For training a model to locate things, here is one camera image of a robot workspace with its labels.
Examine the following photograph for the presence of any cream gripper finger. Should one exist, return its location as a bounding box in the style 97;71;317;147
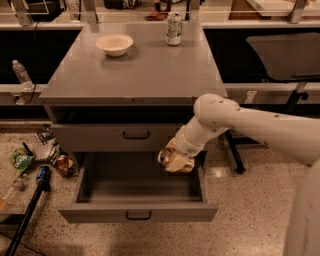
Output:
165;138;176;156
163;152;195;173

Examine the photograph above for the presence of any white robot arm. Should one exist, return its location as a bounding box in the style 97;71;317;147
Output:
158;94;320;256

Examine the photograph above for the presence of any closed upper grey drawer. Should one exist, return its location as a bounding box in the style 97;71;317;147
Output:
51;123;181;152

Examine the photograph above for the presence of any grey drawer cabinet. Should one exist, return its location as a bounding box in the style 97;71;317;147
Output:
40;23;226;165

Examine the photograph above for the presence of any open lower grey drawer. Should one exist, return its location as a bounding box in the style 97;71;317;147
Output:
59;152;217;223

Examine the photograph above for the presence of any red can on floor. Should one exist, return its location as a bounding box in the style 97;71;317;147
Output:
57;155;69;176

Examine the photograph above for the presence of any black folding stand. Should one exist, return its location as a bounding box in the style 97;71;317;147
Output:
225;82;308;174

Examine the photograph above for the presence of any white paper bowl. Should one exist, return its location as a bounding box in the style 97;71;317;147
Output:
96;34;133;57

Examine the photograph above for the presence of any dark snack packet on floor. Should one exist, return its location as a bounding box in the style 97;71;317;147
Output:
36;125;55;145

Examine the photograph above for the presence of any black pole with blue grip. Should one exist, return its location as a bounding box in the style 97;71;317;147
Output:
5;166;51;256

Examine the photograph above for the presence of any green chip bag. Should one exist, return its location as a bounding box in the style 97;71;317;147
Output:
9;148;35;176

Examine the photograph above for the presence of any clear bottle on floor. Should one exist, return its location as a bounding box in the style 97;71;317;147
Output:
0;178;26;211

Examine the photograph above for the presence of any clear plastic water bottle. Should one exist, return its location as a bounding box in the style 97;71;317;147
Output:
12;60;34;91

